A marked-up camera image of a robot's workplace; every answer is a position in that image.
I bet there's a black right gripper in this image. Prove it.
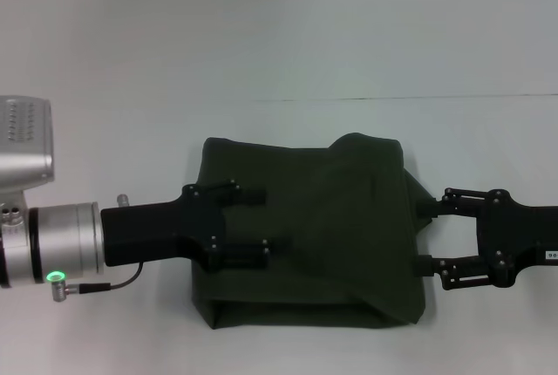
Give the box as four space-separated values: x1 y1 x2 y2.
416 187 558 292

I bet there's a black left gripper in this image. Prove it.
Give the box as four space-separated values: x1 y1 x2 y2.
99 179 293 274

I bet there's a dark green t-shirt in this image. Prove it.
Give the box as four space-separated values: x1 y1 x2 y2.
191 132 439 318

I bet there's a left gripper cable with plug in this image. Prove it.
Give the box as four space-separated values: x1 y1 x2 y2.
51 261 146 303

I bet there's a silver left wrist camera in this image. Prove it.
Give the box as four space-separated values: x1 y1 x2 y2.
0 95 57 195

